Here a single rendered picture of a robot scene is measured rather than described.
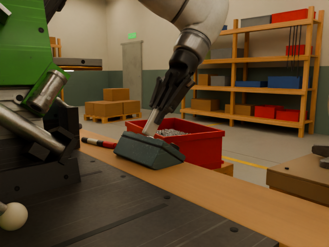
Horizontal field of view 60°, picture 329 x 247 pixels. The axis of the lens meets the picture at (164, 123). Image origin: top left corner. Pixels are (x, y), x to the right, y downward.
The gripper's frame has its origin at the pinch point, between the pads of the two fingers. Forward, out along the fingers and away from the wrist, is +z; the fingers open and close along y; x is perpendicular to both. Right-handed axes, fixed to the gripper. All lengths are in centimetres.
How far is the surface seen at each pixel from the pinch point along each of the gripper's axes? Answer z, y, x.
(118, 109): -125, 525, -297
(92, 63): -7.1, 13.7, 15.9
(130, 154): 10.1, -4.7, 5.4
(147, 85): -278, 668, -431
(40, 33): -1.7, 2.4, 31.9
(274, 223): 12.0, -38.8, 5.2
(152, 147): 7.1, -10.3, 5.4
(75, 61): -4.7, 13.7, 19.7
